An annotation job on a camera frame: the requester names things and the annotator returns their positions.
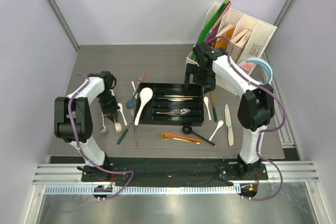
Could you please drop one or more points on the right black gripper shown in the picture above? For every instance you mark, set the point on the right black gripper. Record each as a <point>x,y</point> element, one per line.
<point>209,84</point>

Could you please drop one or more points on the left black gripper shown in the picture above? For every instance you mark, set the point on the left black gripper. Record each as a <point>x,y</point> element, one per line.
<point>112,111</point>

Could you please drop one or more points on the beige wooden spoon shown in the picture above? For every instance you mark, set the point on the beige wooden spoon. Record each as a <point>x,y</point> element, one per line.
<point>118,127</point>

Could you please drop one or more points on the gold knife green handle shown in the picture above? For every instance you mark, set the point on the gold knife green handle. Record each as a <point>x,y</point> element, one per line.
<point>214,106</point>

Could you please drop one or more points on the beige sheathed knife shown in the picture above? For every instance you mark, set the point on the beige sheathed knife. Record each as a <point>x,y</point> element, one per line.
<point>228,123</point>

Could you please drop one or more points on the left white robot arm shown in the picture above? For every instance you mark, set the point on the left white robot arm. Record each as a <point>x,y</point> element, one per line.
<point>73,122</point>

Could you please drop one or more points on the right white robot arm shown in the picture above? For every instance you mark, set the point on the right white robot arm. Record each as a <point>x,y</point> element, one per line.
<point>256,107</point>

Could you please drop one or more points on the small white ceramic spoon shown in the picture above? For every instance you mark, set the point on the small white ceramic spoon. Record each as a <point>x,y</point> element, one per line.
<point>120,109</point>

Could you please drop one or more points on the chopsticks in tray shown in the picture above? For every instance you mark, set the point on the chopsticks in tray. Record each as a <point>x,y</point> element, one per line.
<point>179,97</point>

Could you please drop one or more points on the steel chopstick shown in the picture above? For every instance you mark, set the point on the steel chopstick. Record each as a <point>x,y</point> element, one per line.
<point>134,129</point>

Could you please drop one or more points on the blue silicone spoon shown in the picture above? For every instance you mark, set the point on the blue silicone spoon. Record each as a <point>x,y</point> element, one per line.
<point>130,104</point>

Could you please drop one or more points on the white spoon beside tray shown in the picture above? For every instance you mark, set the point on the white spoon beside tray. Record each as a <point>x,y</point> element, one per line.
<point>206,102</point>

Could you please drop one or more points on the black utensil tray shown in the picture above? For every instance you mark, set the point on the black utensil tray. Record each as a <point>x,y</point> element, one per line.
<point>158,104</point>

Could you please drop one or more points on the steel spoon in tray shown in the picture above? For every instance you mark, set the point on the steel spoon in tray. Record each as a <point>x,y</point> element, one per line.
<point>181,112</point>

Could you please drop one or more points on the large white rice spoon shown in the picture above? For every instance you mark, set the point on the large white rice spoon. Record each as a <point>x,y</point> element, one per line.
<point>146,95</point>

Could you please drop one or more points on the black measuring scoop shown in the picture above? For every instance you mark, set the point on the black measuring scoop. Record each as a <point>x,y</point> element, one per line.
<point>187,129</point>

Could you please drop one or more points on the white spoon lower right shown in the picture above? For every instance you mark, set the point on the white spoon lower right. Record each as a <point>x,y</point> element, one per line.
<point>220,123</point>

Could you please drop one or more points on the orange plastic utensil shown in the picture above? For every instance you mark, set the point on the orange plastic utensil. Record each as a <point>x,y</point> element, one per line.
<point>182,137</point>

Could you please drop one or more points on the orange book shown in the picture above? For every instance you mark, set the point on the orange book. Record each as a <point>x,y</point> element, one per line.
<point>223,42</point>

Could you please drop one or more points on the gold fork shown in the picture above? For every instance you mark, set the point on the gold fork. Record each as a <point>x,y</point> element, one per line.
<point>165,138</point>

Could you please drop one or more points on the tan book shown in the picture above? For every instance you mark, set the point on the tan book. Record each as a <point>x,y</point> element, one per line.
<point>239,42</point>

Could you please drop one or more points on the green folder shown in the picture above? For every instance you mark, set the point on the green folder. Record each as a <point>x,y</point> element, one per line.
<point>210,30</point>

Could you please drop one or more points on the white file organizer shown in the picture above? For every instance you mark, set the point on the white file organizer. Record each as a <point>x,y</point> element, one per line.
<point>261,34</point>

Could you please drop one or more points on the steel spoon wooden handle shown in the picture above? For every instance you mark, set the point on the steel spoon wooden handle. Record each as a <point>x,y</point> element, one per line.
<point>103,129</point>

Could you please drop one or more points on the green handled fork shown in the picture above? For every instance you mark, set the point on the green handled fork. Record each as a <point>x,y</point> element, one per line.
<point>124,134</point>

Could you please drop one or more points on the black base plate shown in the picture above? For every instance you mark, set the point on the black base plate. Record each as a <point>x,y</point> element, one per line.
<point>173,171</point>

